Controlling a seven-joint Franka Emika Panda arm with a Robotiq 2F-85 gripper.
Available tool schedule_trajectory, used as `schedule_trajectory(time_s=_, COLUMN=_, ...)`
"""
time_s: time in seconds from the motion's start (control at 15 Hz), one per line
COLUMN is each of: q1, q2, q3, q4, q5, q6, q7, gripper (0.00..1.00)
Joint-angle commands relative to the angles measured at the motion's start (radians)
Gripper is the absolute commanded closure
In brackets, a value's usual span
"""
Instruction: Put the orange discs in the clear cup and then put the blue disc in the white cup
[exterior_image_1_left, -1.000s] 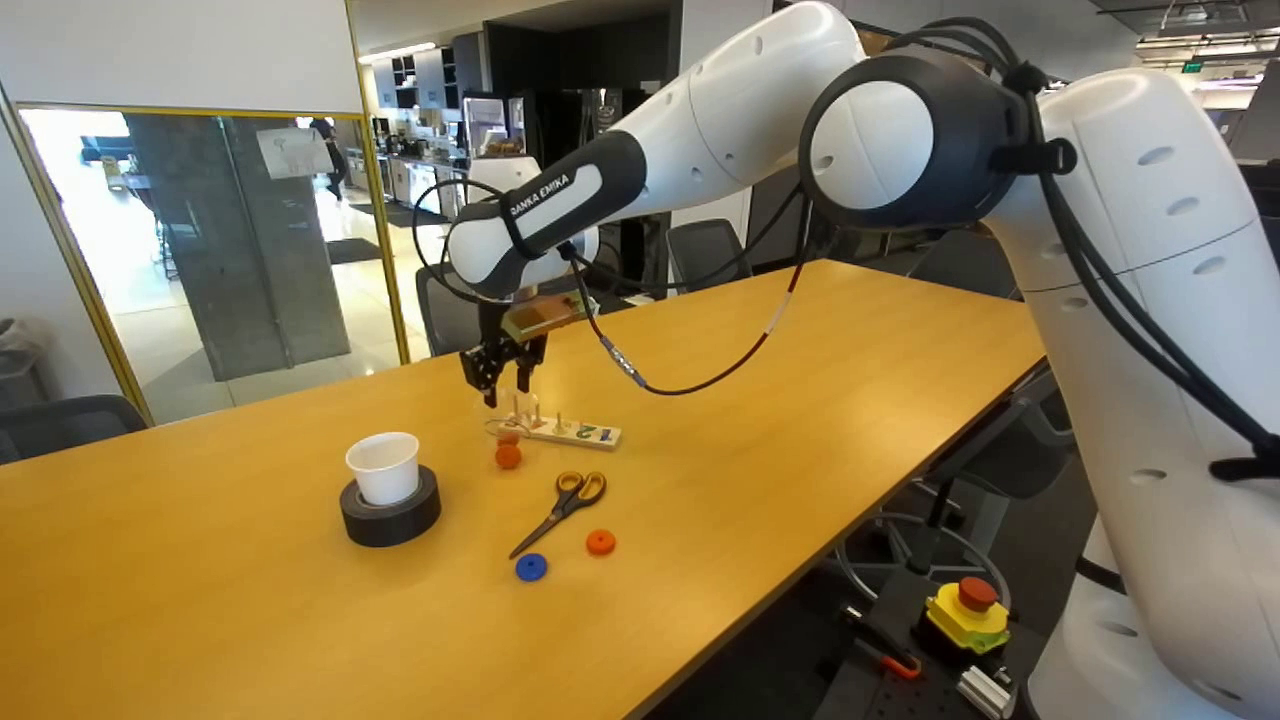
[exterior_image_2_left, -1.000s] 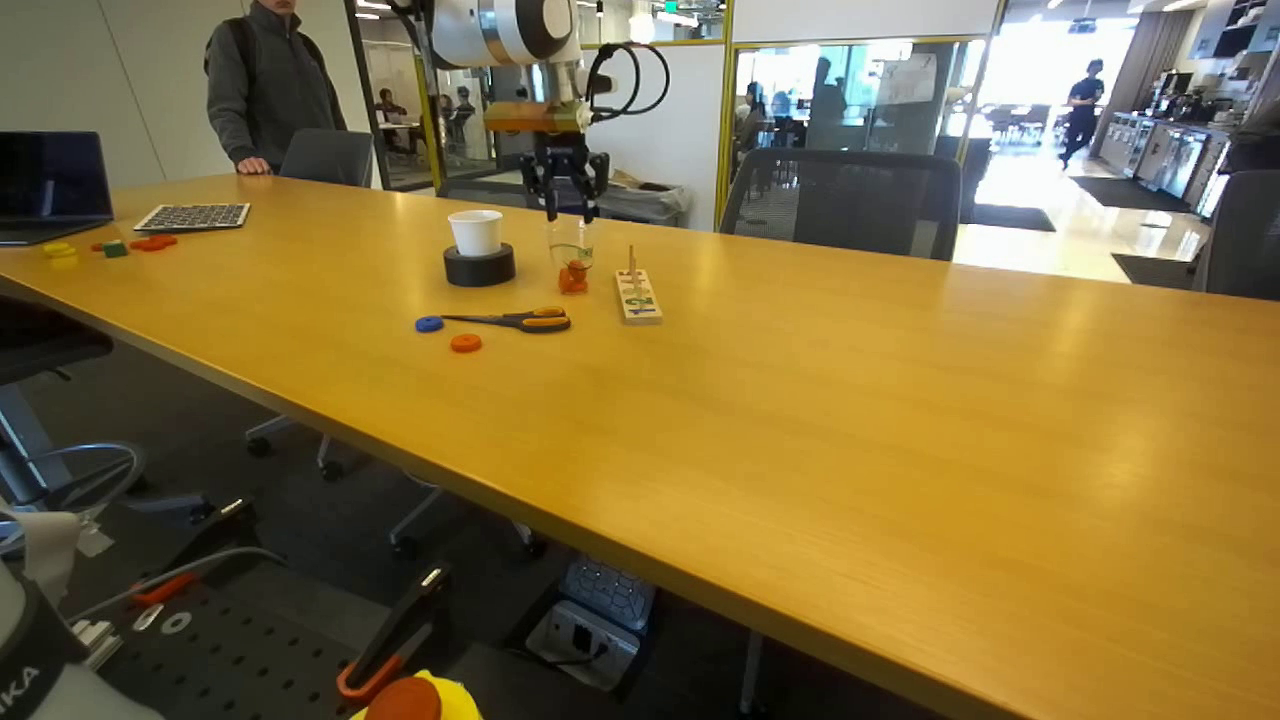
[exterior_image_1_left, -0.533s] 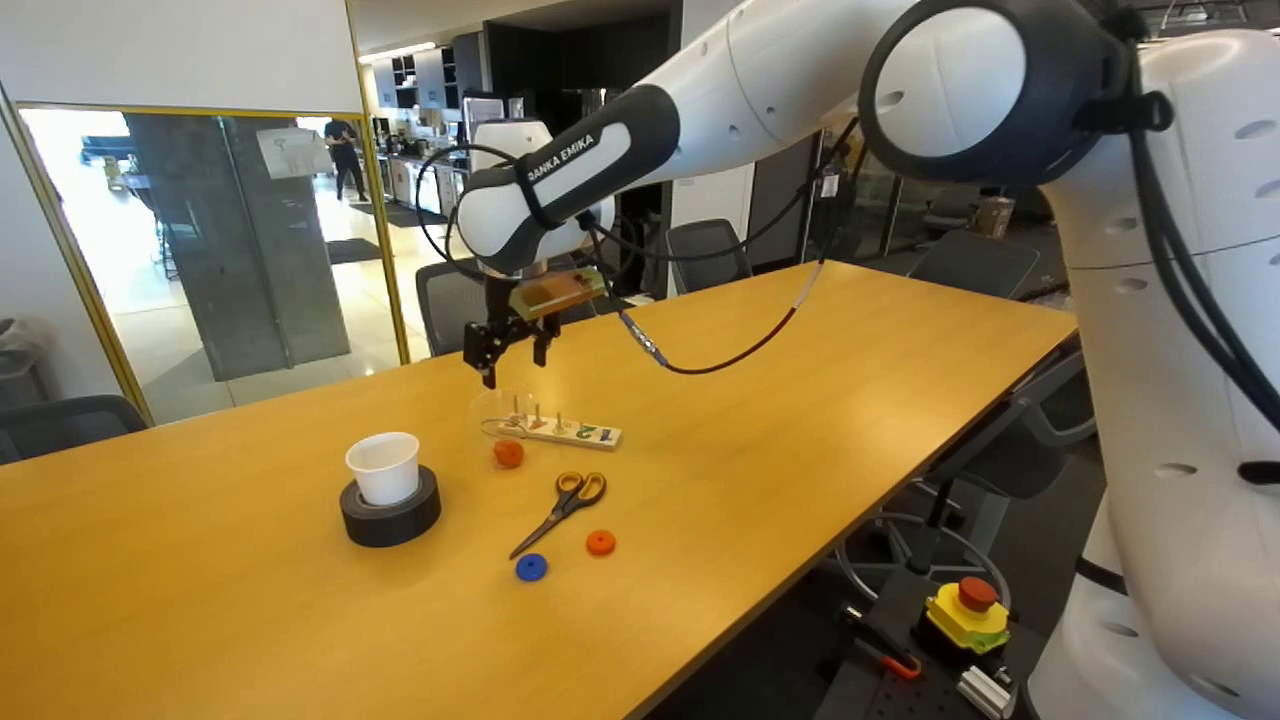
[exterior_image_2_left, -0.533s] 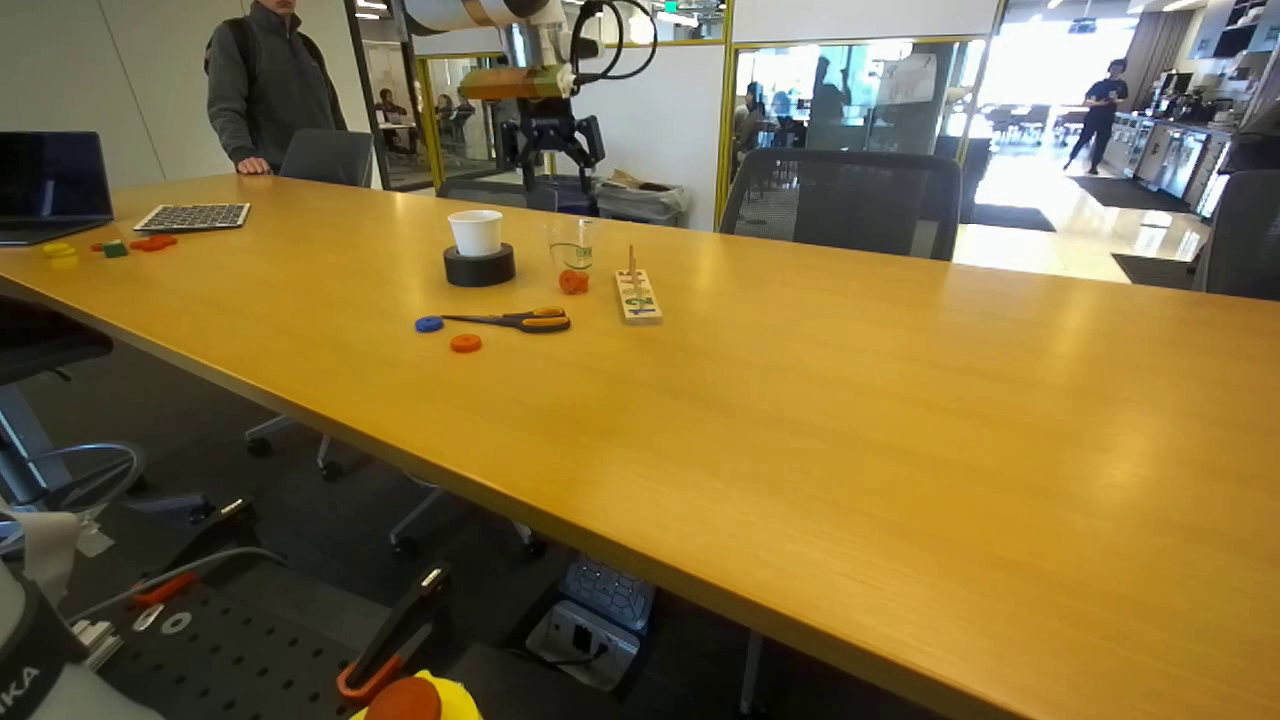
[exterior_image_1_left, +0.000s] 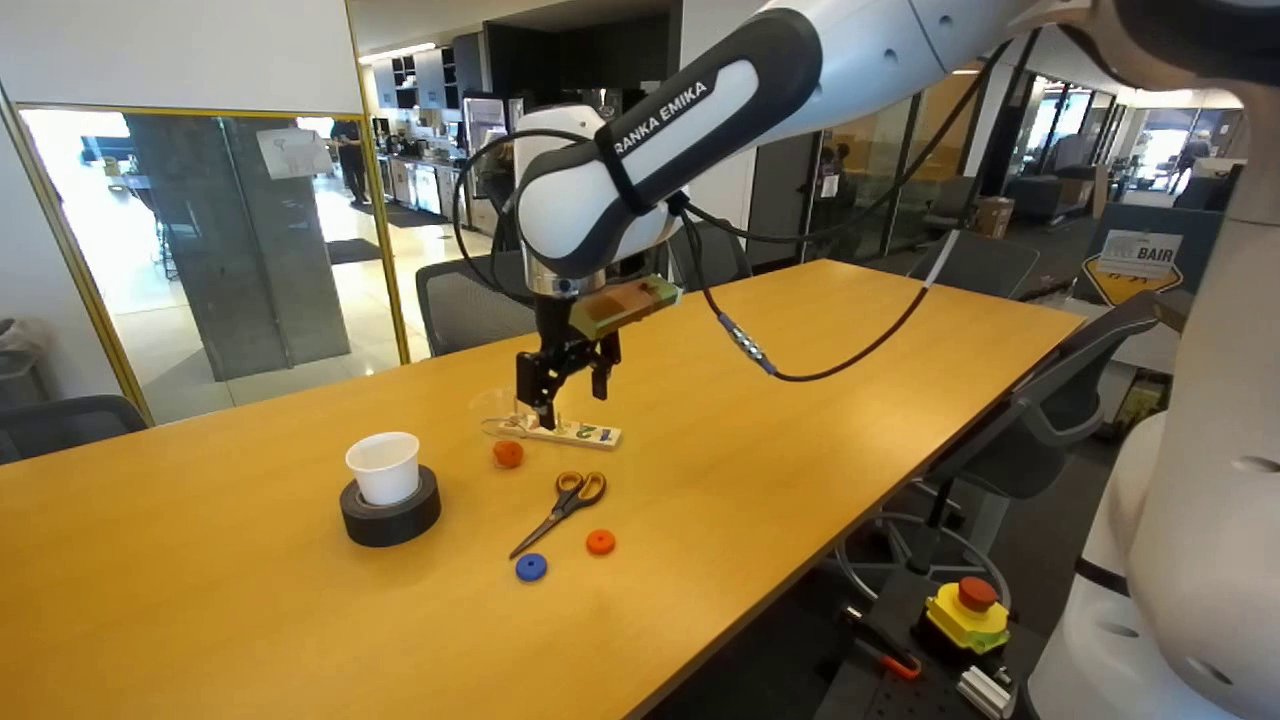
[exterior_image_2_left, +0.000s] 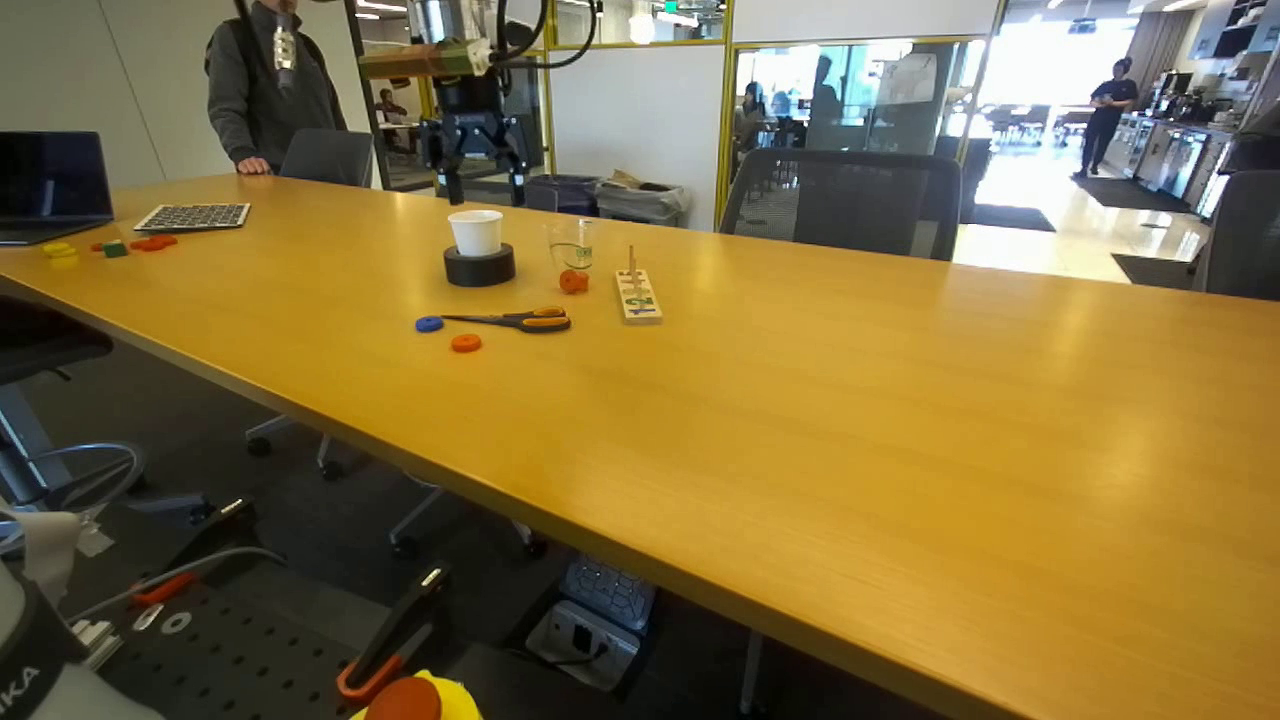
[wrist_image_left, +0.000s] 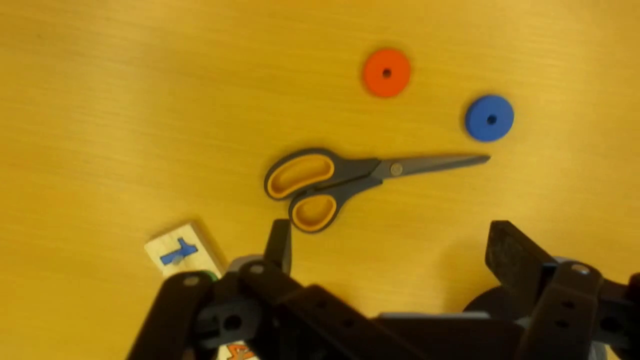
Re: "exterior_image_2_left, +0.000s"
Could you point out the flat red piece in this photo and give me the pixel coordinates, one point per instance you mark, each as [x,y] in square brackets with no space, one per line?
[155,245]

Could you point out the yellow framed glass partition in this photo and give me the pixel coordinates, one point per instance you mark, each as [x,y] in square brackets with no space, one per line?
[643,132]

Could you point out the office chair wheel base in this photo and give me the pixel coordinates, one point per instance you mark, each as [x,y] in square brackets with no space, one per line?
[260,434]
[420,519]

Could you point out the wooden number puzzle board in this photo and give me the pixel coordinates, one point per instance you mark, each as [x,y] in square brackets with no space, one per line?
[637,297]

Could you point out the black monitor left edge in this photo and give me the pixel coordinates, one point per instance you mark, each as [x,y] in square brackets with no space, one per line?
[54,182]

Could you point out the clear plastic cup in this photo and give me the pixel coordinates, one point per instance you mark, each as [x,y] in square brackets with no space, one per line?
[569,243]

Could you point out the background person dark clothes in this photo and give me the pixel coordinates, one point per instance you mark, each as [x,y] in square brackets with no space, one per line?
[1104,113]
[833,93]

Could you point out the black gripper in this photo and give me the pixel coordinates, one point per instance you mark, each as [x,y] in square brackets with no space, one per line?
[477,106]

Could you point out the black orange clamp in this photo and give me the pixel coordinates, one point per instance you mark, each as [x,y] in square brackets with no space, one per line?
[220,532]
[403,627]

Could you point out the blue disc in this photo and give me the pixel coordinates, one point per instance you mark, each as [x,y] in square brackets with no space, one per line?
[430,327]

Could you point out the orange disc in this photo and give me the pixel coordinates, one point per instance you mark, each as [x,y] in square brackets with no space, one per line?
[467,345]
[573,275]
[573,291]

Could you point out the grey bag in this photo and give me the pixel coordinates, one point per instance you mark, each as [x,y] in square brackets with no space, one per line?
[646,200]

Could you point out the grey orange scissors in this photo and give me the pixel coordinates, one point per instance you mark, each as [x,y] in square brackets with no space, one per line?
[503,321]

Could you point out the white paper sign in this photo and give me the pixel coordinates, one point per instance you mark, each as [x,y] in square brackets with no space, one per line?
[909,83]

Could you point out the grey floor power box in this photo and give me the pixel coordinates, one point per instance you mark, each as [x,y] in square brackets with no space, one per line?
[586,642]

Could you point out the small green block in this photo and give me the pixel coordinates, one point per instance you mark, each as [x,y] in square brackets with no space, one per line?
[116,250]

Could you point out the yellow red emergency stop button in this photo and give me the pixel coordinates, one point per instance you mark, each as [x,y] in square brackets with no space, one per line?
[420,700]

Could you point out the person in dark jacket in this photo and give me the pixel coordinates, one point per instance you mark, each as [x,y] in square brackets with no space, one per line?
[260,113]

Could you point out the small yellow block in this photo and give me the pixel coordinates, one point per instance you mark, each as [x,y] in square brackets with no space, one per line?
[59,250]

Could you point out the grey keypad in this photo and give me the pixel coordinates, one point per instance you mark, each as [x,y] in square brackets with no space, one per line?
[193,219]

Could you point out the silver metal tab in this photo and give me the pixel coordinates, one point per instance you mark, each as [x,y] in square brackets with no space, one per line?
[145,617]

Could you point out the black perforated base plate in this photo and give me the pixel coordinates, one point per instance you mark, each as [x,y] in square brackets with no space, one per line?
[253,666]

